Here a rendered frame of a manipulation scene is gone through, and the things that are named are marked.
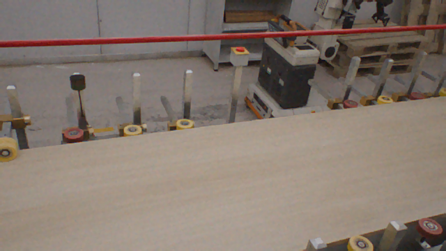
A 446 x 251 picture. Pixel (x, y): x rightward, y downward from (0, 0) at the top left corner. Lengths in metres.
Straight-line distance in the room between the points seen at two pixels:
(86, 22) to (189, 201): 3.29
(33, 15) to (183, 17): 1.55
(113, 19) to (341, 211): 3.50
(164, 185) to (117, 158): 0.26
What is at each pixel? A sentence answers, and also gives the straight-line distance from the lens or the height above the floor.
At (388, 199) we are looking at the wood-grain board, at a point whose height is 0.90.
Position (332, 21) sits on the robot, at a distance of 3.51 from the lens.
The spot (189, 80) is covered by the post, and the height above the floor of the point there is 1.09.
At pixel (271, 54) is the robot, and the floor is 0.65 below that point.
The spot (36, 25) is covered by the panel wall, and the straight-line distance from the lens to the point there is 4.52.
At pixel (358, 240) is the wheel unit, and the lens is 1.52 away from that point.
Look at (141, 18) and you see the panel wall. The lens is 4.58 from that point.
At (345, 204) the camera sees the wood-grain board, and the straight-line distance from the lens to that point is 1.64.
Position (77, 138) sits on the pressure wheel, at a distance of 1.82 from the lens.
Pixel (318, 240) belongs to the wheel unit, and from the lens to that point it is 1.10.
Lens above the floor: 1.94
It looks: 33 degrees down
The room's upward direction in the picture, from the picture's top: 7 degrees clockwise
